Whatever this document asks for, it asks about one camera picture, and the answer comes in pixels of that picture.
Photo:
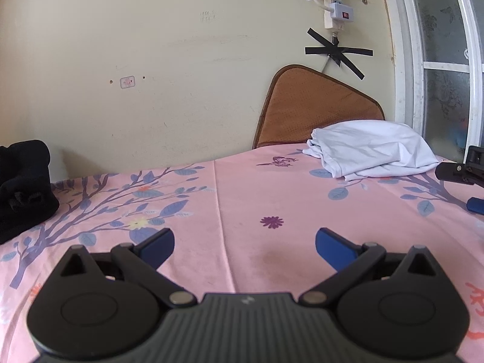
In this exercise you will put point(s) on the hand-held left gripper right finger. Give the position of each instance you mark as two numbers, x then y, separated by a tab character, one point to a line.
332	245

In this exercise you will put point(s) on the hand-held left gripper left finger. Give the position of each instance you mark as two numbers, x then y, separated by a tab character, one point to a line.
158	247

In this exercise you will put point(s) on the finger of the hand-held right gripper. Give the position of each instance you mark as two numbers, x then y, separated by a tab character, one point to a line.
453	172
476	205

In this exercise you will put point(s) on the white garment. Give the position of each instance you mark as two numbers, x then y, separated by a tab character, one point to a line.
374	147

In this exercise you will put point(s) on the pink floral bed sheet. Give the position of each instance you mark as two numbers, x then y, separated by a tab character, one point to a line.
245	196

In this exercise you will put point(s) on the white framed window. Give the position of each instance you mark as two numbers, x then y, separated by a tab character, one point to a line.
435	45

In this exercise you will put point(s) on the brown perforated mat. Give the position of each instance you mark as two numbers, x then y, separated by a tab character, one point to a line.
298	106

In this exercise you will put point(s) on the black fabric bundle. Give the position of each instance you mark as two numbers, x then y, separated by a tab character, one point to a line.
26	181

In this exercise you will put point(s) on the small wall sticker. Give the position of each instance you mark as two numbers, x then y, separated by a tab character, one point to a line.
127	82

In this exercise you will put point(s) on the white adapter with red switch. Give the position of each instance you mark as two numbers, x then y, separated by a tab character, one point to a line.
342	11

